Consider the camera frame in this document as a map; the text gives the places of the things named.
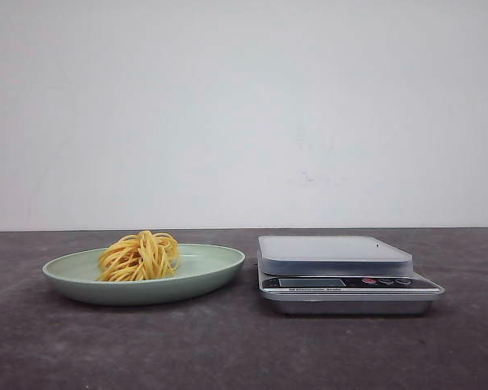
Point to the silver digital kitchen scale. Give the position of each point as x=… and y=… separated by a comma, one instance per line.
x=342, y=275

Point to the yellow vermicelli noodle bundle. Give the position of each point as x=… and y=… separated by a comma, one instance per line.
x=142, y=256

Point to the light green plate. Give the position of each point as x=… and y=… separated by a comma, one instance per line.
x=202, y=269

